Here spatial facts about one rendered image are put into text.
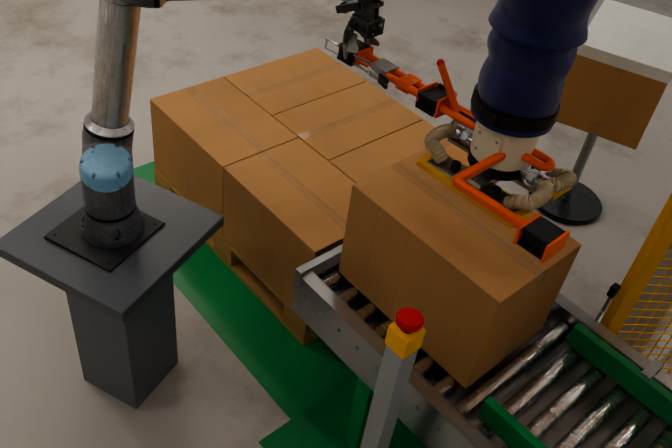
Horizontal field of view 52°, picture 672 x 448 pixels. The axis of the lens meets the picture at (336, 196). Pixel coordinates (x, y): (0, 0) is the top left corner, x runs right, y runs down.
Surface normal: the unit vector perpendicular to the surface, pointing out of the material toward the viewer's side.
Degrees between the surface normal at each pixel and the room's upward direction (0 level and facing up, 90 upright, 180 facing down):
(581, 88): 90
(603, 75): 90
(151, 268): 0
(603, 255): 0
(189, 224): 0
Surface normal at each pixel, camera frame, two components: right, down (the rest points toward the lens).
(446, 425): -0.75, 0.36
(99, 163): 0.15, -0.69
